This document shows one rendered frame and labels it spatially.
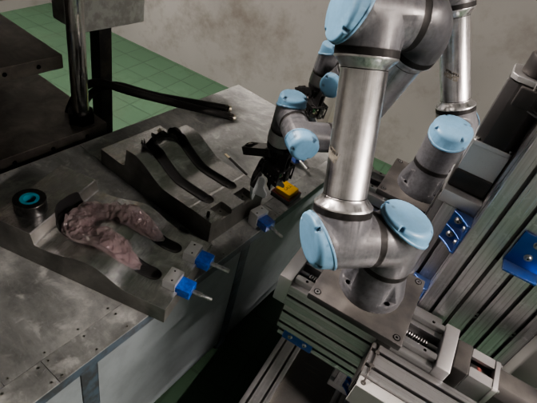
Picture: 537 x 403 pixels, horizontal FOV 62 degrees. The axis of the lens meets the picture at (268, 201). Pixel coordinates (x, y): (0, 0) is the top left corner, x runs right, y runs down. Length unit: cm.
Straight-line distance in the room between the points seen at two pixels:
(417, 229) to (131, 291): 70
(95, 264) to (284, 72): 274
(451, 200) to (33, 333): 101
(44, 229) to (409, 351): 94
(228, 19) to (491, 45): 191
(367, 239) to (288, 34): 282
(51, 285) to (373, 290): 80
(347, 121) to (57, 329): 82
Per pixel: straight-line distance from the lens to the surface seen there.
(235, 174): 152
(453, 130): 136
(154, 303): 117
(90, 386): 139
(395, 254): 93
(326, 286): 105
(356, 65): 82
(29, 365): 117
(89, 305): 124
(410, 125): 345
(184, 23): 410
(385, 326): 104
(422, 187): 141
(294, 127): 110
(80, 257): 122
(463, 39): 144
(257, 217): 143
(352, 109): 82
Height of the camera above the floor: 180
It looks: 39 degrees down
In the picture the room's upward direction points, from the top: 16 degrees clockwise
